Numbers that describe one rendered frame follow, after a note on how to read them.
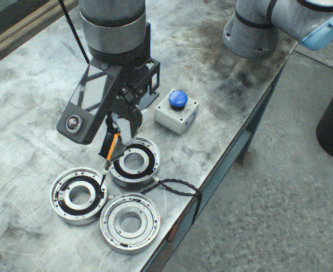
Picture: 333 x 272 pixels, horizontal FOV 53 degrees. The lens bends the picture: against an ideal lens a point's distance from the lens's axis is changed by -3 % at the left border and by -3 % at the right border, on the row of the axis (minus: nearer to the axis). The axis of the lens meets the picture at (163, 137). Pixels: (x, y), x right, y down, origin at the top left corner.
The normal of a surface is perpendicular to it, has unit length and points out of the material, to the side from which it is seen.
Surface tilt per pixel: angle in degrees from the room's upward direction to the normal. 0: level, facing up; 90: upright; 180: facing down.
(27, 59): 0
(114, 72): 32
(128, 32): 90
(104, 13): 90
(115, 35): 90
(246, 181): 0
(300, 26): 92
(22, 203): 0
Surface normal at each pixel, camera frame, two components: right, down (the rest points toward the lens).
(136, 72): 0.04, -0.56
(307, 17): -0.48, 0.76
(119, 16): 0.30, 0.79
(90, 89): -0.25, -0.11
